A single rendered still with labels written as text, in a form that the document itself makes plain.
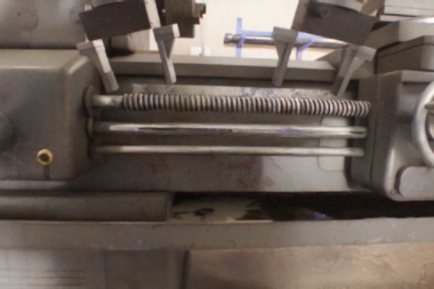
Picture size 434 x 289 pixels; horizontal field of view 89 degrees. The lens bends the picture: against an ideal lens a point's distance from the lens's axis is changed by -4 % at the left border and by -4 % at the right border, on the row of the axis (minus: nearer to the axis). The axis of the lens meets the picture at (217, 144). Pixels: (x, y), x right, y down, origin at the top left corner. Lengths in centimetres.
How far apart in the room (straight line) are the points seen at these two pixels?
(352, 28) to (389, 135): 26
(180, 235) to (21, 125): 39
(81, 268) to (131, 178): 27
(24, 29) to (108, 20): 32
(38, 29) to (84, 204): 45
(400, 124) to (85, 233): 72
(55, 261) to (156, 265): 26
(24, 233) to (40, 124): 24
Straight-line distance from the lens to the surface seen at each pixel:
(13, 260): 84
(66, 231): 60
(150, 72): 64
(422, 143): 58
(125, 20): 48
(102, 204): 69
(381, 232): 68
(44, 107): 56
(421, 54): 68
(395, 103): 64
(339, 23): 49
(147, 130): 57
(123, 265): 72
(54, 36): 72
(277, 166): 69
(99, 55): 53
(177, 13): 84
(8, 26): 79
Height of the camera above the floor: 69
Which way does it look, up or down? 7 degrees down
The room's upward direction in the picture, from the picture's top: 1 degrees clockwise
